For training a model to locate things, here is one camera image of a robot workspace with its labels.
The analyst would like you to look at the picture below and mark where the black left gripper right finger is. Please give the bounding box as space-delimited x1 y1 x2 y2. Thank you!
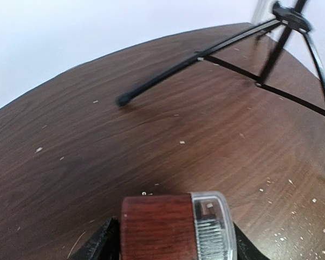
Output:
234 223 268 260

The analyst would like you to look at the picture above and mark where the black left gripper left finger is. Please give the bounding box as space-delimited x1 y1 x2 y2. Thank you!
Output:
70 217 120 260

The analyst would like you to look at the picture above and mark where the clear plastic metronome cover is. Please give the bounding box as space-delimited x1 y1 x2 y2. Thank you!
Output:
190 191 238 260

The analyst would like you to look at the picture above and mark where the dark red wooden metronome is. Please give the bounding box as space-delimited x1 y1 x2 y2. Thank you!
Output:
120 193 198 259

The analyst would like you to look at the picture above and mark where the black music stand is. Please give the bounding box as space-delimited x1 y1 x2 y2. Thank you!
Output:
116 0 325 186

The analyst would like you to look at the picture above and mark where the right aluminium frame post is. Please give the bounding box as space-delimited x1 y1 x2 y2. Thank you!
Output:
251 0 275 25

